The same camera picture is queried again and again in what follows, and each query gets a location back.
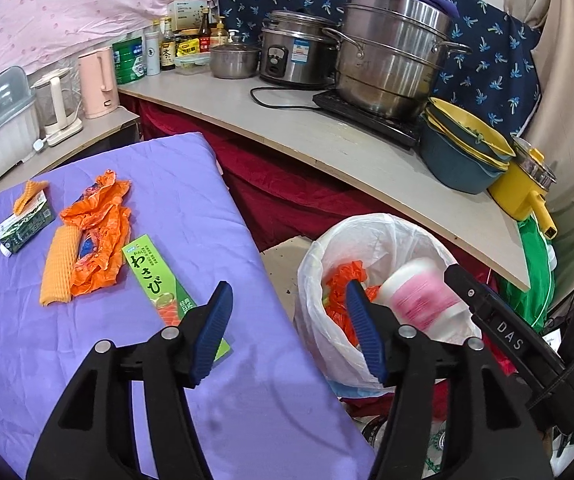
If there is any curved beige counter board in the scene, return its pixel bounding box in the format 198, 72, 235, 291
117, 72, 532, 292

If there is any tall dark sauce bottle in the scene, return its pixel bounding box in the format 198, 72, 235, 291
198, 7, 213, 53

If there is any glass electric kettle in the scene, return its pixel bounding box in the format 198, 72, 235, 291
30, 67, 84, 147

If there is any yellow plastic basin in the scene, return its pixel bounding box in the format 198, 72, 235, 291
426, 96, 516, 171

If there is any bin with white bag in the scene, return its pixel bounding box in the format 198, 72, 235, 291
297, 213, 482, 396

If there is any white green carton box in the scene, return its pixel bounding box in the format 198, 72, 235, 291
168, 0, 208, 36

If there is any steel rice cooker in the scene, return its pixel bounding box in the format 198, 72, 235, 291
259, 10, 340, 90

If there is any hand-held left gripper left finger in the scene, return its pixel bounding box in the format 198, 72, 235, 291
26, 281, 234, 480

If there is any yellow pump bottle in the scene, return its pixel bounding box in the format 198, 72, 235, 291
211, 16, 230, 48

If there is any clear food container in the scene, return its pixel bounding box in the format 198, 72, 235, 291
174, 51, 214, 72

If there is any white thermos bottle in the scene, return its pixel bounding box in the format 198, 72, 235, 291
144, 31, 162, 77

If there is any beige side table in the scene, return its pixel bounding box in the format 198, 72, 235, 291
0, 105, 140, 211

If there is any dark soy sauce bottle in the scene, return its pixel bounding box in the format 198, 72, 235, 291
159, 19, 177, 72

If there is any pink instant noodle cup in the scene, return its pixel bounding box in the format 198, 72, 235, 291
382, 257, 470, 343

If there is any green cloth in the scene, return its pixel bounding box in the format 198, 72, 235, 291
499, 217, 560, 333

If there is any pink electric kettle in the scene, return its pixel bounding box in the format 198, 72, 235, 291
78, 46, 120, 120

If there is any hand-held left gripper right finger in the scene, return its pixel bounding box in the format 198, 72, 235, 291
345, 280, 552, 480

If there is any purple tablecloth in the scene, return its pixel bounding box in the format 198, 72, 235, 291
0, 132, 375, 480

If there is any pink dotted quilt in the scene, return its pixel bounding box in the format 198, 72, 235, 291
0, 0, 228, 91

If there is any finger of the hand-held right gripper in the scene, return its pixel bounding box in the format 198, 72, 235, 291
443, 265, 574, 431

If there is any small steel pot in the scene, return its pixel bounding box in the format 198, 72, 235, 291
209, 31, 262, 80

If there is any large orange foam net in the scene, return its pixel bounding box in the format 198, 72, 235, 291
40, 226, 90, 307

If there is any orange snack wrapper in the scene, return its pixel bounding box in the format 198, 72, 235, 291
60, 170, 133, 298

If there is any orange plastic bag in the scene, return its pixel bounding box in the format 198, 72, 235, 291
324, 260, 374, 348

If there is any black power cable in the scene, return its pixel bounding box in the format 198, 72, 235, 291
250, 85, 318, 110

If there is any black induction cooker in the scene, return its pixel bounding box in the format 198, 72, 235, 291
312, 89, 423, 150

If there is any red cloth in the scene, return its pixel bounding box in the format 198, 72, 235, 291
132, 97, 393, 256

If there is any navy floral cloth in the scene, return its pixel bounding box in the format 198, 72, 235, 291
217, 0, 542, 146

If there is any small orange foam net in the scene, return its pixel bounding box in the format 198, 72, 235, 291
14, 180, 49, 213

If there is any green tin can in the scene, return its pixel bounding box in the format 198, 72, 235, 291
112, 37, 148, 86

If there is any yellow electric pot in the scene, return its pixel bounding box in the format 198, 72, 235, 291
487, 136, 558, 238

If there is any green paper box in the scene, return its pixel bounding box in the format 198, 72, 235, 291
123, 235, 234, 368

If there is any blue plastic basin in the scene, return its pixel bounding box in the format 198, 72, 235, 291
419, 117, 505, 196

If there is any green white drink carton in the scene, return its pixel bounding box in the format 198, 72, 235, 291
0, 192, 55, 256

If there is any large steel steamer pot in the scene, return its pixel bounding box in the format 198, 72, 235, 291
322, 0, 472, 121

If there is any beige curtain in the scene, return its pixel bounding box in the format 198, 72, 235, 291
504, 0, 574, 311

